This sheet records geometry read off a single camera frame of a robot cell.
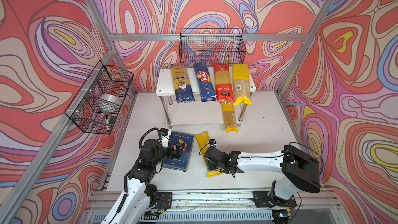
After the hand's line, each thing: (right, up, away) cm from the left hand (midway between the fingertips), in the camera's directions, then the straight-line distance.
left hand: (178, 141), depth 80 cm
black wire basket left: (-39, +18, -6) cm, 43 cm away
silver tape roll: (-31, +20, -9) cm, 38 cm away
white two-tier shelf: (+11, +14, +19) cm, 26 cm away
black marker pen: (-33, +10, -8) cm, 35 cm away
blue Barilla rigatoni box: (+1, -12, -1) cm, 12 cm away
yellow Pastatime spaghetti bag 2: (+13, -2, +13) cm, 18 cm away
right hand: (+18, -14, +5) cm, 23 cm away
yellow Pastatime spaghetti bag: (+29, +11, +14) cm, 34 cm away
